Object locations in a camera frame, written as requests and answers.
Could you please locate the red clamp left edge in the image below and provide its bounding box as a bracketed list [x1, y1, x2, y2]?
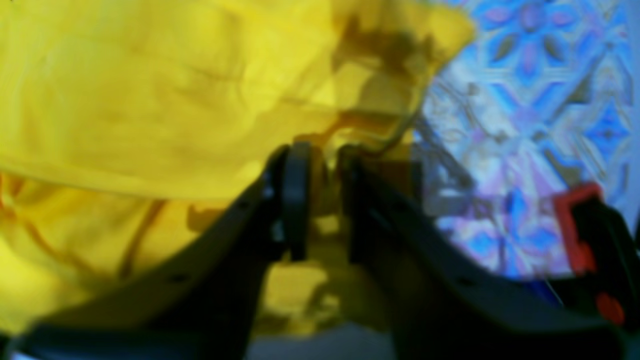
[552, 182, 640, 330]

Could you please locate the yellow T-shirt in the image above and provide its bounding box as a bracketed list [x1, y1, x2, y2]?
[0, 0, 476, 337]

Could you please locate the patterned blue tile tablecloth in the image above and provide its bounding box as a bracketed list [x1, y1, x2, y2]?
[414, 0, 639, 280]

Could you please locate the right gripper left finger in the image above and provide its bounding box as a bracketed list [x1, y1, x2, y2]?
[10, 142, 313, 360]

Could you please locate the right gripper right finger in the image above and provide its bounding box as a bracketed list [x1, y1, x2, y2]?
[338, 146, 626, 360]

